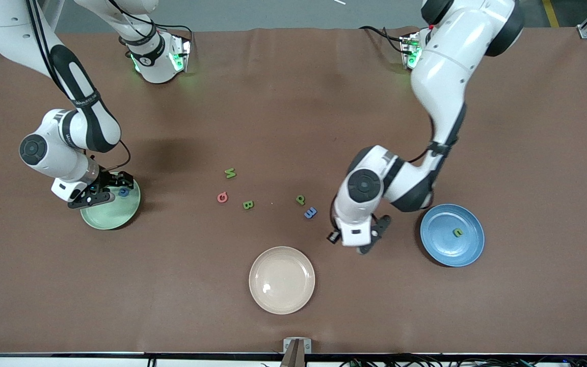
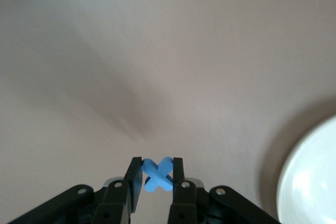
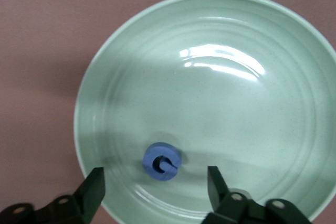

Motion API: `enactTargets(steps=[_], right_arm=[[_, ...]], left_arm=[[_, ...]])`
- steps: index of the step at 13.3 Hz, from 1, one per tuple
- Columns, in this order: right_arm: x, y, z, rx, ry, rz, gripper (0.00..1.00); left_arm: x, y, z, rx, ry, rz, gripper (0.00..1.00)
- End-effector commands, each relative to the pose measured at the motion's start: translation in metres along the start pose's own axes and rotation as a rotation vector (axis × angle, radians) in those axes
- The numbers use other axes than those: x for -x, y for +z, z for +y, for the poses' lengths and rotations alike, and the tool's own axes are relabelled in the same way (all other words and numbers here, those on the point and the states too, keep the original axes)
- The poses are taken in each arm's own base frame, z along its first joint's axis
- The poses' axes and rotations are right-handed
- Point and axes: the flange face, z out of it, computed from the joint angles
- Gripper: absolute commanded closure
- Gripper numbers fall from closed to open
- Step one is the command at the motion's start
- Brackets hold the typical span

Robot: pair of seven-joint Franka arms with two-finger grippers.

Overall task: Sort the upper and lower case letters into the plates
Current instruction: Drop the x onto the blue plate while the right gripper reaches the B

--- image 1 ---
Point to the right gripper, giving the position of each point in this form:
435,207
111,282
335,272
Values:
106,180

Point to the green foam letter p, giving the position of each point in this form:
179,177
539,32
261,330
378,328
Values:
300,200

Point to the white table edge rail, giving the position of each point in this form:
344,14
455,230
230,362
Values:
69,362

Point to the blue plate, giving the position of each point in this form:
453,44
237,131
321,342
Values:
451,250

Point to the light green plate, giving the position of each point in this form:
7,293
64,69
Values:
115,214

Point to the brown table cover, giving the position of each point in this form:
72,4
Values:
293,127

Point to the beige plate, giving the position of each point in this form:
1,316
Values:
282,280

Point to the pink foam letter Q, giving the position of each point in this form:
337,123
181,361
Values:
219,198

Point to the green foam letter M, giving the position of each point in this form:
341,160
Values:
230,173

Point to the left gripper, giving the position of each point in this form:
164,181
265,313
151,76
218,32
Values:
332,237

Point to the grey base connector bracket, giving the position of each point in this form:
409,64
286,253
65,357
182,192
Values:
409,51
184,51

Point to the green foam letter u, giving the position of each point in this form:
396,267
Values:
457,232

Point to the blue foam letter G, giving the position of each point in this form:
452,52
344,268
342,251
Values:
121,192

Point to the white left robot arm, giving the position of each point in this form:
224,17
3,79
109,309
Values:
441,86

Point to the green foam letter B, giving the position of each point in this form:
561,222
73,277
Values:
248,205

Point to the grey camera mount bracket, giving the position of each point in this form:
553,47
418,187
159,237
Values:
297,346

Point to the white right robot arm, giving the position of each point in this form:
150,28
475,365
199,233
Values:
49,153

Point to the blue foam letter m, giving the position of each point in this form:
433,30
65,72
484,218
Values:
310,213

